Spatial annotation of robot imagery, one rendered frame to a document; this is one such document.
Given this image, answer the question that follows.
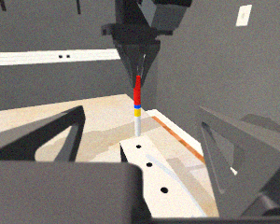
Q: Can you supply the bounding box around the red pin with yellow and blue bands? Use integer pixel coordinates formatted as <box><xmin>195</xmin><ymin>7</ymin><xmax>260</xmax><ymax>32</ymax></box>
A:
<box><xmin>133</xmin><ymin>76</ymin><xmax>141</xmax><ymax>136</ymax></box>

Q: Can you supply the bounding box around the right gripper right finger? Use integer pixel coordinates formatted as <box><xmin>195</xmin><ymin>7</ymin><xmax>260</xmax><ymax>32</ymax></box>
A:
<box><xmin>195</xmin><ymin>105</ymin><xmax>280</xmax><ymax>217</ymax></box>

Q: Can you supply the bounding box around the white block with holes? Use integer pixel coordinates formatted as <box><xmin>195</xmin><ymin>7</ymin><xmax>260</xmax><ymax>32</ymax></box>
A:
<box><xmin>119</xmin><ymin>135</ymin><xmax>207</xmax><ymax>217</ymax></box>

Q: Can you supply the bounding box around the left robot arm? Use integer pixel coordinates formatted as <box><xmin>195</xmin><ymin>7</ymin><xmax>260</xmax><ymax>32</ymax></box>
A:
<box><xmin>115</xmin><ymin>0</ymin><xmax>192</xmax><ymax>31</ymax></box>

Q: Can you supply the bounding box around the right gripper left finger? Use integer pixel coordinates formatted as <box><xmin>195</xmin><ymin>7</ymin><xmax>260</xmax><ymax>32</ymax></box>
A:
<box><xmin>0</xmin><ymin>105</ymin><xmax>86</xmax><ymax>161</ymax></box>

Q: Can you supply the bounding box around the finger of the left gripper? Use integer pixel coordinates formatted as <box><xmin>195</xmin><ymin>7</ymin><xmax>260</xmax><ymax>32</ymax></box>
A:
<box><xmin>135</xmin><ymin>44</ymin><xmax>161</xmax><ymax>88</ymax></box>
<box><xmin>115</xmin><ymin>44</ymin><xmax>139</xmax><ymax>88</ymax></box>

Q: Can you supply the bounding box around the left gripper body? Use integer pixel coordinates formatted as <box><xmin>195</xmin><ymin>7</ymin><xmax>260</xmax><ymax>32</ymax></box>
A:
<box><xmin>101</xmin><ymin>23</ymin><xmax>173</xmax><ymax>45</ymax></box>

